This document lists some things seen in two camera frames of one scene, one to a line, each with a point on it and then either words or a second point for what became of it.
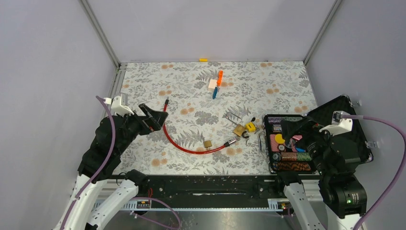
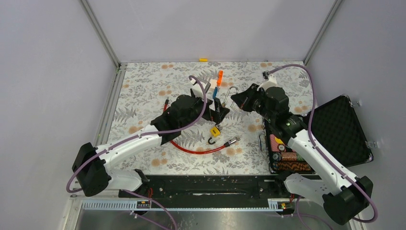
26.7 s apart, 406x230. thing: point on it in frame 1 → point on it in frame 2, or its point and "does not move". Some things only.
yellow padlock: [251, 126] → [215, 132]
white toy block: [212, 84] does not move
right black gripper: [308, 128] → [243, 99]
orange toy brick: [220, 75] does not move
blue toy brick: [215, 92] does not move
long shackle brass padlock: [239, 129] → [223, 104]
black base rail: [212, 188] does not move
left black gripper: [156, 120] → [217, 115]
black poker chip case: [293, 144] does not move
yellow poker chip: [278, 139] does not move
